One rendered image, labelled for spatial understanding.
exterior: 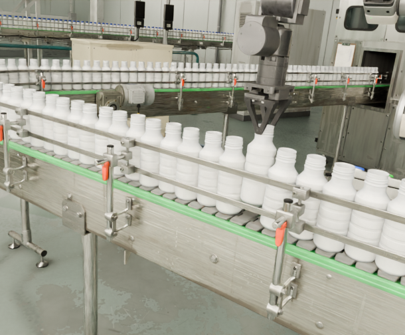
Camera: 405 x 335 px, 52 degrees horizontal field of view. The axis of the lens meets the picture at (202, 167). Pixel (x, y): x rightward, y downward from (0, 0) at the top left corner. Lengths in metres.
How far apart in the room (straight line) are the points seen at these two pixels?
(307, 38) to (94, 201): 6.94
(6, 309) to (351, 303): 1.86
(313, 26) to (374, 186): 7.23
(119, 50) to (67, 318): 3.52
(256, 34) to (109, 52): 4.37
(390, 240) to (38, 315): 1.84
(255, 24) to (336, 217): 0.37
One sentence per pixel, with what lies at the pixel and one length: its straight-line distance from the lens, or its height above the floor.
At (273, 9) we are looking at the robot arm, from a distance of 0.84.
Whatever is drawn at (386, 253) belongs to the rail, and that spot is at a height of 1.04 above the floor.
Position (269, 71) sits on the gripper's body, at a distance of 0.83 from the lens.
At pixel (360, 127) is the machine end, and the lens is 4.77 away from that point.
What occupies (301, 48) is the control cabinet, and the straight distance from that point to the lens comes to 7.79.
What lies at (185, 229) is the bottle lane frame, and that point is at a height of 0.94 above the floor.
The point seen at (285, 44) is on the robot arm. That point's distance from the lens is 0.83.
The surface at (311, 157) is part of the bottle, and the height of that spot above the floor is 1.16.
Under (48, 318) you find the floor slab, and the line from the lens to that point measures 2.28.
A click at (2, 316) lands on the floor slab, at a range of 2.34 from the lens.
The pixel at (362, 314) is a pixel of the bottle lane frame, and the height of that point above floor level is 0.92.
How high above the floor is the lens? 1.38
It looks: 18 degrees down
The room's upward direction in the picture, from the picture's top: 5 degrees clockwise
